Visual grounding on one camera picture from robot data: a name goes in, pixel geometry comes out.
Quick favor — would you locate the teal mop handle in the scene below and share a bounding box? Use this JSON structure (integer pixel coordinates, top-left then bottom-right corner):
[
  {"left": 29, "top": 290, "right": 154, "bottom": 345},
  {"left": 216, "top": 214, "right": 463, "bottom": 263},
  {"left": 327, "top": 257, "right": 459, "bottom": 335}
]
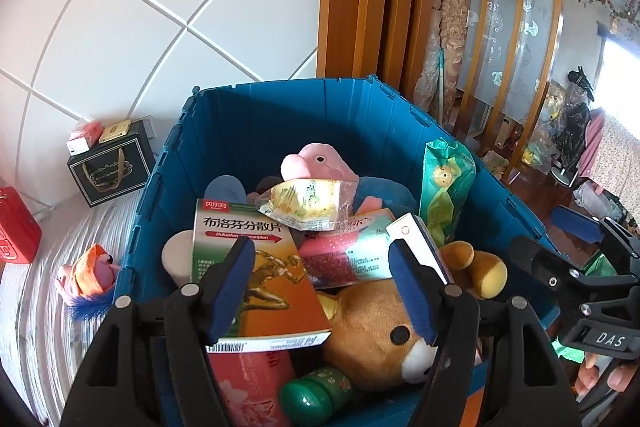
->
[{"left": 436, "top": 48, "right": 448, "bottom": 125}]

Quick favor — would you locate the pig plush orange dress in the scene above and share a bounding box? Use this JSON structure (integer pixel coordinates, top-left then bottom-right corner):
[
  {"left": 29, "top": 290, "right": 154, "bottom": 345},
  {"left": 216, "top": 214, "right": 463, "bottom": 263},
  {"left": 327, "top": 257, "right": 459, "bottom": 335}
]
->
[{"left": 56, "top": 243, "right": 123, "bottom": 322}]

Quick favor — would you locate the red white small box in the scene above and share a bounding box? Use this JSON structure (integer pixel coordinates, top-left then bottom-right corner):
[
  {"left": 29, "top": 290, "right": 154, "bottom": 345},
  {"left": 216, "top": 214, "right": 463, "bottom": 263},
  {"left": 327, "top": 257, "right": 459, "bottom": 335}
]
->
[{"left": 66, "top": 119, "right": 103, "bottom": 155}]

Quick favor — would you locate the orange green medicine box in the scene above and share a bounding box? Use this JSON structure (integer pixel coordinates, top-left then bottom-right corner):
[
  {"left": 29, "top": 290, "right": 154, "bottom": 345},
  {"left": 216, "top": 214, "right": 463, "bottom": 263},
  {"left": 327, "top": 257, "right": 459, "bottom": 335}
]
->
[{"left": 191, "top": 198, "right": 333, "bottom": 354}]

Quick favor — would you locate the frosted glass sliding door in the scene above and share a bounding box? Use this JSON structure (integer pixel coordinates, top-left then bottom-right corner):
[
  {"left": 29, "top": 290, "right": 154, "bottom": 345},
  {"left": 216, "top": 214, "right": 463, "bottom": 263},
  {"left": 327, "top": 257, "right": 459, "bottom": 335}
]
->
[{"left": 450, "top": 0, "right": 566, "bottom": 158}]

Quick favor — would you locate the person's right hand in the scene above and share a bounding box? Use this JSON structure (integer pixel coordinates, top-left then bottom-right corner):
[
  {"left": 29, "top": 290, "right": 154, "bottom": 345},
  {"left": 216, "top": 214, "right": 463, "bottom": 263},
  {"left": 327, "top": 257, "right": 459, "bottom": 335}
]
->
[{"left": 574, "top": 351, "right": 640, "bottom": 403}]

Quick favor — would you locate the white pill bottle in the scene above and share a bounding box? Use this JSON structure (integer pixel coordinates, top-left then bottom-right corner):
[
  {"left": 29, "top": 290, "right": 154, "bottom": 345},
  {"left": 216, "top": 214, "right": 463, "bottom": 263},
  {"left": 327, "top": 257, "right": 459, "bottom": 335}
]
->
[{"left": 161, "top": 229, "right": 198, "bottom": 288}]

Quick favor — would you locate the wooden door frame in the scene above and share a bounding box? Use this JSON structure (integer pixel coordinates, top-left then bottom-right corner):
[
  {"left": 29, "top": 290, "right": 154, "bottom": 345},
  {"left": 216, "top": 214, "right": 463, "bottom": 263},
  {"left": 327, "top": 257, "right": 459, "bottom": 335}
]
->
[{"left": 316, "top": 0, "right": 441, "bottom": 108}]

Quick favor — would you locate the green plastic bottle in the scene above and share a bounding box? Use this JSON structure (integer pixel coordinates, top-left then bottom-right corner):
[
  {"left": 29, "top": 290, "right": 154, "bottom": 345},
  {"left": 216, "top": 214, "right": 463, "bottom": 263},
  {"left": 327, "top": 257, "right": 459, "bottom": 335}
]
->
[{"left": 278, "top": 366, "right": 357, "bottom": 427}]

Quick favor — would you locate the brown bear plush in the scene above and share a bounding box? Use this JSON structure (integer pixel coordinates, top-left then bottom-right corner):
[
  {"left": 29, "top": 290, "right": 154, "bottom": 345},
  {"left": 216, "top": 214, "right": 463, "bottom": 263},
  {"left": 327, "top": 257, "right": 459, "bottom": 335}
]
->
[{"left": 315, "top": 241, "right": 508, "bottom": 392}]

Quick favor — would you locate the pink yellow tissue pack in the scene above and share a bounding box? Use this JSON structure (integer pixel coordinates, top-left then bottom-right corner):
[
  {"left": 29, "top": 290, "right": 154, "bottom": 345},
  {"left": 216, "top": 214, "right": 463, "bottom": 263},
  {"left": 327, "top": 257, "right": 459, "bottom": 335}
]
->
[{"left": 300, "top": 208, "right": 401, "bottom": 290}]

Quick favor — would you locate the white bed sheet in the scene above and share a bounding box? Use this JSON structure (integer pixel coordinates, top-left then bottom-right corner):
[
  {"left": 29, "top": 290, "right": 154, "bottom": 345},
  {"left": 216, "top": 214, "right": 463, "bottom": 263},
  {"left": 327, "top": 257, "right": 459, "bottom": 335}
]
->
[{"left": 0, "top": 192, "right": 151, "bottom": 427}]

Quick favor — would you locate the red floral packet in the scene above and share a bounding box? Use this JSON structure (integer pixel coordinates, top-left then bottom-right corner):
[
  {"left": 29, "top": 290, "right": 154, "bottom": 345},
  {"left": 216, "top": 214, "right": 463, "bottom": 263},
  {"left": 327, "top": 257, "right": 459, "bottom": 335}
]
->
[{"left": 207, "top": 349, "right": 298, "bottom": 427}]

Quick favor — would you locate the green tall snack bag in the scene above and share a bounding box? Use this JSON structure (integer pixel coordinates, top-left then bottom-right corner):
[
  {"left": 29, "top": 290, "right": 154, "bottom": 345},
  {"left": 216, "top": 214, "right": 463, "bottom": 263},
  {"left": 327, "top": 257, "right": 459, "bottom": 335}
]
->
[{"left": 419, "top": 139, "right": 477, "bottom": 248}]

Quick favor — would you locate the blue plastic storage container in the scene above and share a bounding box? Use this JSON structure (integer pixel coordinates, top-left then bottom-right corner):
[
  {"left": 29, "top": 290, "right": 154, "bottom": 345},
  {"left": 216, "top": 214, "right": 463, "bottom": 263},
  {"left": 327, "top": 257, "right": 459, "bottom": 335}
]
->
[{"left": 114, "top": 74, "right": 561, "bottom": 427}]

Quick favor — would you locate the black plastic bag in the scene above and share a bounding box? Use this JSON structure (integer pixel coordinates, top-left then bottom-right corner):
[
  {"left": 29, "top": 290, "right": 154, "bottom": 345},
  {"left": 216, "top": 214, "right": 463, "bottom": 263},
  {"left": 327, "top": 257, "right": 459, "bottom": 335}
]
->
[{"left": 556, "top": 99, "right": 592, "bottom": 170}]

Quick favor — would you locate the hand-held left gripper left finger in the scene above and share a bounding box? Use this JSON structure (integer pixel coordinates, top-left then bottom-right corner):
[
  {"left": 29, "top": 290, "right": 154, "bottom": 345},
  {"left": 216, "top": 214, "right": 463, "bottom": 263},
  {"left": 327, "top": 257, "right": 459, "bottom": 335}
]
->
[{"left": 60, "top": 236, "right": 257, "bottom": 427}]

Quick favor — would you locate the pink garment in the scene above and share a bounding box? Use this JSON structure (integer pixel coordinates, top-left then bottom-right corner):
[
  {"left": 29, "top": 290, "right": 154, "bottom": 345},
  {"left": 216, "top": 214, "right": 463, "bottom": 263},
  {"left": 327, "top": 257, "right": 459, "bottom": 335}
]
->
[{"left": 581, "top": 108, "right": 607, "bottom": 180}]

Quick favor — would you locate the black gift bag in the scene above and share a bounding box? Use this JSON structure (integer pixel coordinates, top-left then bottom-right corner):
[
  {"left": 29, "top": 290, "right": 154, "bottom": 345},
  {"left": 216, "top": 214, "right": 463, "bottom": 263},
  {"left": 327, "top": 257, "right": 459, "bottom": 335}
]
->
[{"left": 67, "top": 119, "right": 157, "bottom": 208}]

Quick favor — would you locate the floral fabric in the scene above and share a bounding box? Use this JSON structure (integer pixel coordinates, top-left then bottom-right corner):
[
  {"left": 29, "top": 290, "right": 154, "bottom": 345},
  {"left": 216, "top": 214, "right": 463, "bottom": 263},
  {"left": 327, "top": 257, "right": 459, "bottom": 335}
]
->
[{"left": 597, "top": 117, "right": 640, "bottom": 220}]

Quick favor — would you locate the pink pig plush blue outfit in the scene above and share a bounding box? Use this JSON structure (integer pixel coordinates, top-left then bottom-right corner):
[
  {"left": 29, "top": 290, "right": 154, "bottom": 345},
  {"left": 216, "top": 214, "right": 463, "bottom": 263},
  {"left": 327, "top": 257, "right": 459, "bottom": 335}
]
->
[{"left": 205, "top": 143, "right": 416, "bottom": 218}]

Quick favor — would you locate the gold small box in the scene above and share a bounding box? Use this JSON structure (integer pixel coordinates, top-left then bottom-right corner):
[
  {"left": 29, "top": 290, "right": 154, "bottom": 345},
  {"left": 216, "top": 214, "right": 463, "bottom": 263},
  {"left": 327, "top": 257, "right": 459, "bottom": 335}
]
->
[{"left": 98, "top": 119, "right": 132, "bottom": 144}]

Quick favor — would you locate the yellow clear snack packet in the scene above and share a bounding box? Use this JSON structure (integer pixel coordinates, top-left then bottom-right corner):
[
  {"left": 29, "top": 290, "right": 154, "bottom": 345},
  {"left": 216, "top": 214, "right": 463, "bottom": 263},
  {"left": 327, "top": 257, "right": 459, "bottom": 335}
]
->
[{"left": 256, "top": 177, "right": 357, "bottom": 233}]

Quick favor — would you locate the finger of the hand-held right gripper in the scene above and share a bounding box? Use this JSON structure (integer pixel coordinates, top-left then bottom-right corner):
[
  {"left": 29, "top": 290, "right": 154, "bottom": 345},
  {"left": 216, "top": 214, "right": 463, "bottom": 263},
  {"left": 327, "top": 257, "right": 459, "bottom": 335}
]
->
[
  {"left": 509, "top": 236, "right": 601, "bottom": 303},
  {"left": 549, "top": 205, "right": 640, "bottom": 258}
]

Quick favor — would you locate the rolled patterned carpet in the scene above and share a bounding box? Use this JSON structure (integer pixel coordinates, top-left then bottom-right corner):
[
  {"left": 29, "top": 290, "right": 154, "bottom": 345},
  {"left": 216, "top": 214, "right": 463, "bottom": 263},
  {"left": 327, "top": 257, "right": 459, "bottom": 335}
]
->
[{"left": 414, "top": 0, "right": 475, "bottom": 118}]

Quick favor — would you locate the red plastic toy case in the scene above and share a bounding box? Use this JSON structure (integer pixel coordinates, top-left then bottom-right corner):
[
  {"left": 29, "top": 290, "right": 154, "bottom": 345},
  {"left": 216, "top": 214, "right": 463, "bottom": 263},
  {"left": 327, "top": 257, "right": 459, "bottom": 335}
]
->
[{"left": 0, "top": 179, "right": 43, "bottom": 264}]

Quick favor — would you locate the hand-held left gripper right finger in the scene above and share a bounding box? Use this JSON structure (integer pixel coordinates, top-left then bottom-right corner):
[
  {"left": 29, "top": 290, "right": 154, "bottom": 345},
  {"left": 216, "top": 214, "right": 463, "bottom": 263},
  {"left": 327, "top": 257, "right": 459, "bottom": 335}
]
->
[{"left": 389, "top": 239, "right": 581, "bottom": 427}]

